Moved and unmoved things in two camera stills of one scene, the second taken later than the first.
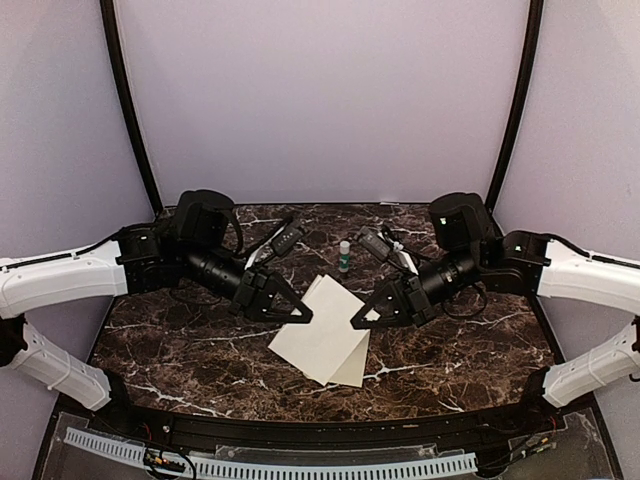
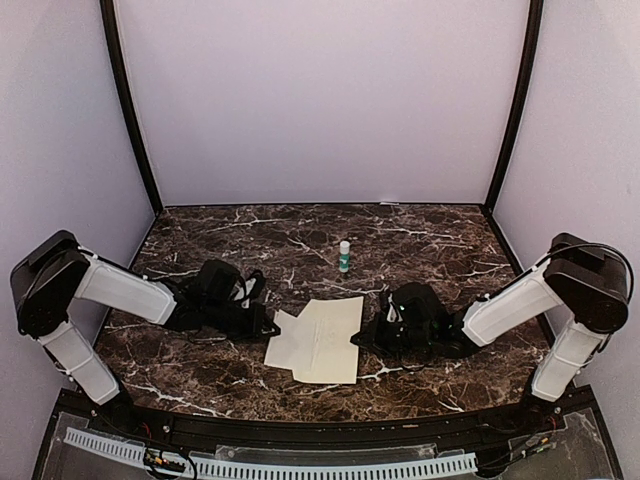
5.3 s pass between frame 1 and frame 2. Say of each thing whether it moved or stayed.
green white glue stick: stayed
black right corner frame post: stayed
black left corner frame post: stayed
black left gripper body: moved
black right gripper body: moved
